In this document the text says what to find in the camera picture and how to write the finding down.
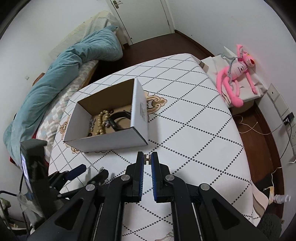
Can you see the white cardboard box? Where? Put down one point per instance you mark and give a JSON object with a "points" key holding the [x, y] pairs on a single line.
{"points": [[88, 129]]}

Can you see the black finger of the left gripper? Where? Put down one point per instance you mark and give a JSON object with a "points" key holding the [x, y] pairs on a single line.
{"points": [[74, 173], [100, 178]]}

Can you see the pink panther plush toy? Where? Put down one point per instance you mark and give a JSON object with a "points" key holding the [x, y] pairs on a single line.
{"points": [[228, 76]]}

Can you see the teal duvet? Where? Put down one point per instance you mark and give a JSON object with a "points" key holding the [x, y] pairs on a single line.
{"points": [[99, 45]]}

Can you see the white patterned tablecloth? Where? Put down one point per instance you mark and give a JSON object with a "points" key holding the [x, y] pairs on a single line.
{"points": [[190, 127]]}

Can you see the gold letter charm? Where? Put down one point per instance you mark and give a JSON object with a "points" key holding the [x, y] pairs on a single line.
{"points": [[147, 159]]}

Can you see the white wall socket panel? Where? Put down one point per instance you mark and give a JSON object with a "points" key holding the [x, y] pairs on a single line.
{"points": [[284, 112]]}

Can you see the white door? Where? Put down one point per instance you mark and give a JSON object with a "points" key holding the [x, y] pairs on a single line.
{"points": [[141, 20]]}

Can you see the black smart watch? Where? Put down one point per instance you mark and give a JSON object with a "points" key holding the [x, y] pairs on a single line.
{"points": [[115, 118]]}

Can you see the brown wooden headboard piece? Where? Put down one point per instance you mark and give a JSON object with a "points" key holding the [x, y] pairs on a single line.
{"points": [[38, 78]]}

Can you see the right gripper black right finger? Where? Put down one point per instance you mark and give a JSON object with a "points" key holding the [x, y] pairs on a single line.
{"points": [[168, 188]]}

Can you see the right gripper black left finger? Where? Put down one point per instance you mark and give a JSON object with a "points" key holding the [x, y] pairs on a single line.
{"points": [[125, 188]]}

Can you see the black charger plug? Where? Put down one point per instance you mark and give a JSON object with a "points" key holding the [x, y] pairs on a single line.
{"points": [[288, 120]]}

